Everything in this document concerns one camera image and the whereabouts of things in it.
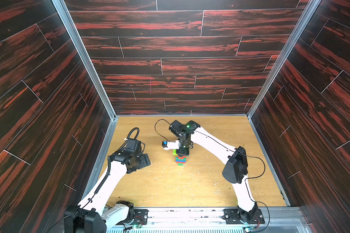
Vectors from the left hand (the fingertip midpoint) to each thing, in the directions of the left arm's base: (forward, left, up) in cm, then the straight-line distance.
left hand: (144, 163), depth 82 cm
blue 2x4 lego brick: (+6, -22, -9) cm, 25 cm away
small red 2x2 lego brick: (+3, -21, +1) cm, 22 cm away
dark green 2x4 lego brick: (+4, -19, -2) cm, 20 cm away
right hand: (+10, -23, +1) cm, 25 cm away
